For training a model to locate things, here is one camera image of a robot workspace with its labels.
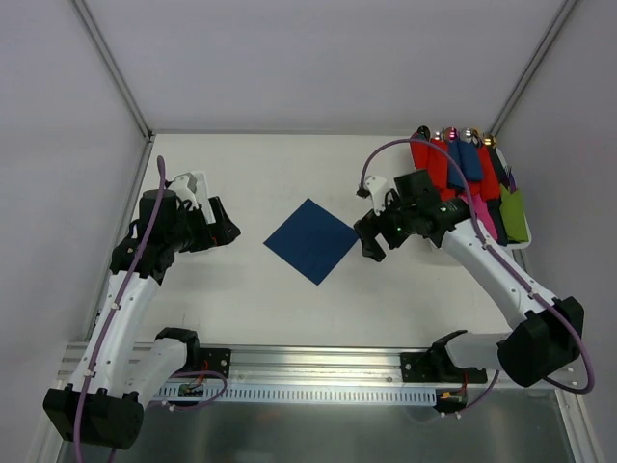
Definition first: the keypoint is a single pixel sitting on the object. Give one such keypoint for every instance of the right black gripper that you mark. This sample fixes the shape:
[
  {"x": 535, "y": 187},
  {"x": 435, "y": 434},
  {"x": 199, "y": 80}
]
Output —
[{"x": 378, "y": 231}]

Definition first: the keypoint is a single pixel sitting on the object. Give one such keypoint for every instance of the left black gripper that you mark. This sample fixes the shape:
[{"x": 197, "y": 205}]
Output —
[{"x": 210, "y": 231}]

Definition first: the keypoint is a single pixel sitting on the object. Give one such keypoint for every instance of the dark blue paper napkin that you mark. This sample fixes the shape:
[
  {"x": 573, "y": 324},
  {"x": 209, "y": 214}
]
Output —
[{"x": 312, "y": 241}]

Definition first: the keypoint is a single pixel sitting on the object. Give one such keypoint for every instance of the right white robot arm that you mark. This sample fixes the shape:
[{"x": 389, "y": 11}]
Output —
[{"x": 545, "y": 331}]

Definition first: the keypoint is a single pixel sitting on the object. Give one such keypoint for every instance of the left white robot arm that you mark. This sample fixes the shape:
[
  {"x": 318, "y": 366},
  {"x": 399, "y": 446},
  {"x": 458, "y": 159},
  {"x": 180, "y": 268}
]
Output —
[{"x": 105, "y": 399}]

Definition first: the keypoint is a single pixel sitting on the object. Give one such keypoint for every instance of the pink napkin roll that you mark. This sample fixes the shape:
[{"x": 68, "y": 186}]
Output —
[{"x": 484, "y": 216}]

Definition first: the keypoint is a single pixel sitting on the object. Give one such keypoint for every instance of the green napkin roll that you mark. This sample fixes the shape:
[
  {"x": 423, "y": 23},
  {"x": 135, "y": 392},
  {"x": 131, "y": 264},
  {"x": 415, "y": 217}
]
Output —
[{"x": 512, "y": 215}]

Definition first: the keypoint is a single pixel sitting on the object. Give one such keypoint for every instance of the small white plastic basket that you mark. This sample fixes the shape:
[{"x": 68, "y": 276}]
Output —
[{"x": 202, "y": 196}]

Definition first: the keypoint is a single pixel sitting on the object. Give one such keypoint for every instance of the large white plastic basket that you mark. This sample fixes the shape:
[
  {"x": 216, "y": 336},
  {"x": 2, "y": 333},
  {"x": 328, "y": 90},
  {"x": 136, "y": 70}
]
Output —
[{"x": 474, "y": 187}]

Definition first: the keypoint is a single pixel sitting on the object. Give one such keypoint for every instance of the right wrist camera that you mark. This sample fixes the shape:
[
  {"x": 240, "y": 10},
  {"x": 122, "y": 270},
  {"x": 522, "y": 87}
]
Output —
[{"x": 375, "y": 188}]

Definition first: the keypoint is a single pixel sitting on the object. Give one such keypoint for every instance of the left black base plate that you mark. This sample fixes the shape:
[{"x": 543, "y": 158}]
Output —
[{"x": 216, "y": 359}]

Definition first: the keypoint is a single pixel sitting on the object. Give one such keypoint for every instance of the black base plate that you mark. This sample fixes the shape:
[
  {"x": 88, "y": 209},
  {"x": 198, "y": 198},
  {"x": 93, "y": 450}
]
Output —
[
  {"x": 216, "y": 359},
  {"x": 424, "y": 366}
]

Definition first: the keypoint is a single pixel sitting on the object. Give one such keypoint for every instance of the aluminium mounting rail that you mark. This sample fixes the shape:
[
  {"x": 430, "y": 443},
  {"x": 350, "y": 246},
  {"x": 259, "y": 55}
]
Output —
[{"x": 306, "y": 365}]

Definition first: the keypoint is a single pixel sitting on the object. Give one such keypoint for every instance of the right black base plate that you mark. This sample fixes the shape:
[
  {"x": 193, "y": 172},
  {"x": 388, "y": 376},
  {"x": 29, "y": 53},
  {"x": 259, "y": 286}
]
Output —
[{"x": 424, "y": 366}]

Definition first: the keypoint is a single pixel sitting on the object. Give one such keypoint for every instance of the white slotted cable duct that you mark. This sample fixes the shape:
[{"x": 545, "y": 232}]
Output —
[{"x": 311, "y": 394}]

